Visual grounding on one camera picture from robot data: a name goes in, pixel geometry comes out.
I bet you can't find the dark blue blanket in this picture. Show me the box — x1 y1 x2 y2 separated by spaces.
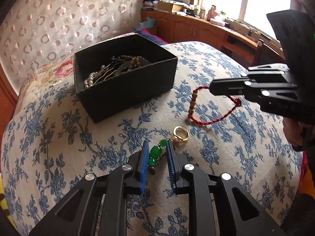
134 28 168 46

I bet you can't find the blue floral bedspread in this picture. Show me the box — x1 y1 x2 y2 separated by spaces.
0 41 304 236

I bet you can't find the person's right hand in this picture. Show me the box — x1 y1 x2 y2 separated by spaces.
283 117 306 148

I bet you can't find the white power strip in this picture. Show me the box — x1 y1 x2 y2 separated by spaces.
224 17 262 36

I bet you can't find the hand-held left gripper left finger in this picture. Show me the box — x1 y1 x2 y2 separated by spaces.
28 140 150 236

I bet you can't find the window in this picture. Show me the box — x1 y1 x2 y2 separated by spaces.
191 0 293 42

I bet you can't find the gold ring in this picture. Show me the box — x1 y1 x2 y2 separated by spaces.
173 126 190 146

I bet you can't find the circle patterned curtain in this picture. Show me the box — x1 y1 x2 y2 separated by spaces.
0 0 148 89

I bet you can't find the group of small bottles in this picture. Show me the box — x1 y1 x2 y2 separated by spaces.
193 5 207 19

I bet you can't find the pink floral quilt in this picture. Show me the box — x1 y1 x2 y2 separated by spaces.
17 33 134 96

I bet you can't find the pearl strand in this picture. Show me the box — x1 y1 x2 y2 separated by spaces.
83 71 99 89

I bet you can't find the blue plastic bag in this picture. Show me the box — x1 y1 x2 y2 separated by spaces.
139 17 156 29

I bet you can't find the red cord bead bracelet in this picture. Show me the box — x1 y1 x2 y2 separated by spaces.
188 86 242 126

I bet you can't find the pink figurine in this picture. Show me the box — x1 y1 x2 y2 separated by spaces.
207 5 218 20

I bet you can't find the green gemstone bracelet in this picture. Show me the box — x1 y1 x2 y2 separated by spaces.
147 139 174 175

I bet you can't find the red blanket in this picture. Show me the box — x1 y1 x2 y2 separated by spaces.
298 151 311 186

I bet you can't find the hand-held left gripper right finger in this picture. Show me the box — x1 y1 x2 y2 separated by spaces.
166 141 287 236

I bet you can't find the black box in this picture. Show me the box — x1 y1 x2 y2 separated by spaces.
74 34 178 124

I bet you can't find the dark jade bangle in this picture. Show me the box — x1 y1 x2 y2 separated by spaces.
116 63 148 75

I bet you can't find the tissue pack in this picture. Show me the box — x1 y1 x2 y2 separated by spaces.
210 17 226 27

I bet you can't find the wooden cabinet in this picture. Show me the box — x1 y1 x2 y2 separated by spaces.
141 9 287 65

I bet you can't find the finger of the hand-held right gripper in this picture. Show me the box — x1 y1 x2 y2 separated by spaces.
209 79 300 107
246 63 291 78

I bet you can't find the cardboard box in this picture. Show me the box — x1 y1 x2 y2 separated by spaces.
157 0 184 13

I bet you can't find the brown wooden bead bracelet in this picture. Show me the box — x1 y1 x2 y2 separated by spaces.
120 55 146 66

